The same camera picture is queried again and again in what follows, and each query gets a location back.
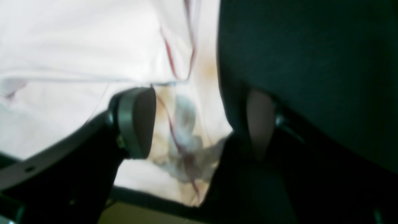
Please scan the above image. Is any black table cloth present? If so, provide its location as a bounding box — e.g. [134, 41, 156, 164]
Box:
[1, 0, 397, 224]

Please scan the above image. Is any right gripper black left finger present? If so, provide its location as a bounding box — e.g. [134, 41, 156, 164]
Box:
[0, 87, 156, 224]

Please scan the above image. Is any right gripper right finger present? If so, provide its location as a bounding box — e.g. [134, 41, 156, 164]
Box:
[212, 89, 397, 224]

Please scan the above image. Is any pink T-shirt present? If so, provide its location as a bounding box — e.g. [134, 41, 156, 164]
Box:
[0, 0, 232, 207]

